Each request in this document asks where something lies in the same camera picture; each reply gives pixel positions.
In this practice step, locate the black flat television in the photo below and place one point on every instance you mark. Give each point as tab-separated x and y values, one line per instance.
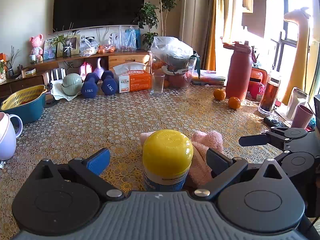
100	2

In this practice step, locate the clear plastic bag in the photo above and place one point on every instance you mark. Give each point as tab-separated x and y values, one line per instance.
170	46

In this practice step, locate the clear fruit container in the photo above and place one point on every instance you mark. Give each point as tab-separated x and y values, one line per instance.
180	80

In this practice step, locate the wooden photo frame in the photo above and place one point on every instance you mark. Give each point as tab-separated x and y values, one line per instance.
75	42

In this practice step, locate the purple mug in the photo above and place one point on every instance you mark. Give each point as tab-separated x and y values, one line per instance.
6	142

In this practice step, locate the clear drinking glass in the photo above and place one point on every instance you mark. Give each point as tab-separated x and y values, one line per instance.
157	85

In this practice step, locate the pink backpack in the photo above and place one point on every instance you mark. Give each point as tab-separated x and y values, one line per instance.
85	70

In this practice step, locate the gold patterned tablecloth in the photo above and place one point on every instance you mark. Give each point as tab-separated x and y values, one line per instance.
125	120

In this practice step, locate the yellow curtain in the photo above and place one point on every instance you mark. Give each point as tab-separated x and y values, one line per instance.
215	30

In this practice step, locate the glass tea tumbler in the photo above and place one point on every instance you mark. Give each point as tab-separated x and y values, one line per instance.
268	95

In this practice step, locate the yellow capped bottle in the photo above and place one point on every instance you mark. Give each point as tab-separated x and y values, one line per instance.
167	150

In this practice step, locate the small plant in pot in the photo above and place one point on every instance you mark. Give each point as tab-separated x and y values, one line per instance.
10	72

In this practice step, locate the plant in black vase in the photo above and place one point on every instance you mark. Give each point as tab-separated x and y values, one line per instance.
66	51

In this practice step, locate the pink cup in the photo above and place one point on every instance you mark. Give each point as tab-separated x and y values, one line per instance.
301	116

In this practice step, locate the tall green indoor plant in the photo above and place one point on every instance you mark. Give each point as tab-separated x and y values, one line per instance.
150	15

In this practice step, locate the orange with stem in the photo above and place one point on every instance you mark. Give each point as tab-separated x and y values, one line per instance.
219	94

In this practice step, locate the tall giraffe toy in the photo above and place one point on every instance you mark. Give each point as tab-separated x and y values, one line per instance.
300	55

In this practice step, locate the blue basin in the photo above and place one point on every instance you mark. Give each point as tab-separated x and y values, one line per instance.
25	114

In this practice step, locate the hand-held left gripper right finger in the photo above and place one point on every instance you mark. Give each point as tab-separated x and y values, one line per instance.
217	161

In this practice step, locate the red water bottle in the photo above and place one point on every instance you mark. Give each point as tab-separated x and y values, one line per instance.
238	75

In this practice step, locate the white cloth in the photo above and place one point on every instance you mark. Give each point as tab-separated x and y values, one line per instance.
58	93

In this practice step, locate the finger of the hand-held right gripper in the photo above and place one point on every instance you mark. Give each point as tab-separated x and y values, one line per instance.
252	140

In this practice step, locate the bag of oranges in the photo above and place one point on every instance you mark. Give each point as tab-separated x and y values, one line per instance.
106	48

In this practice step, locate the clear bags with blue box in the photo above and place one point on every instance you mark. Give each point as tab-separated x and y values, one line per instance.
128	38

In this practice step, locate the blue dumbbell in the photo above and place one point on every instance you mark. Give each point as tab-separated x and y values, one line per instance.
109	86
88	90

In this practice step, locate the wooden television cabinet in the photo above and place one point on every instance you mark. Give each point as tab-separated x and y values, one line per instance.
125	60

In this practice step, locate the black remote control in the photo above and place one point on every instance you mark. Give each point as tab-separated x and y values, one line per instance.
273	122

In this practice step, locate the orange without stem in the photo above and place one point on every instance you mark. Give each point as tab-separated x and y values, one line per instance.
234	103

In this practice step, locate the orange white tissue pack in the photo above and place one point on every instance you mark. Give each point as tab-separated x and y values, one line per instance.
135	82

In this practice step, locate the pink fluffy slipper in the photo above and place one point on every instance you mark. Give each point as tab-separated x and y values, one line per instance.
207	141

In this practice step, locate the window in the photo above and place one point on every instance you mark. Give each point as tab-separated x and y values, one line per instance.
297	17

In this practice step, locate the clear glass jar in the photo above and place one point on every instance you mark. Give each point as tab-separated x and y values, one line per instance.
296	100

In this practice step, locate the picture card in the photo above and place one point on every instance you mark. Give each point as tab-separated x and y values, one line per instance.
49	50

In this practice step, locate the black white striped object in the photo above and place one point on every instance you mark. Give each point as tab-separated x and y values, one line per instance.
56	74

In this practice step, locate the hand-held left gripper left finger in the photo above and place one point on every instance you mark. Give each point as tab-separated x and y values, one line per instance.
98	162

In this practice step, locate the pink bear toy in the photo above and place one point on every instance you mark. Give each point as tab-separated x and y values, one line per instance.
36	45

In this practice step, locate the stack of books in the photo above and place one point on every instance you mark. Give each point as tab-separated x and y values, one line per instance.
210	78

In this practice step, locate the yellow colander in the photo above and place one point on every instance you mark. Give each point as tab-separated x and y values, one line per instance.
22	96

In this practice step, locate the small white box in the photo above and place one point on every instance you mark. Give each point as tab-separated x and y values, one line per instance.
29	72

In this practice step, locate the purple kettlebell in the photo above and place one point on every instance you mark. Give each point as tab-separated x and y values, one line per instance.
98	73

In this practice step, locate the red bag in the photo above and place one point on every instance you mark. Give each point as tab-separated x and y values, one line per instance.
257	80

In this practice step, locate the white standing air conditioner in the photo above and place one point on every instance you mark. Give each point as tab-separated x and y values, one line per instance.
195	17

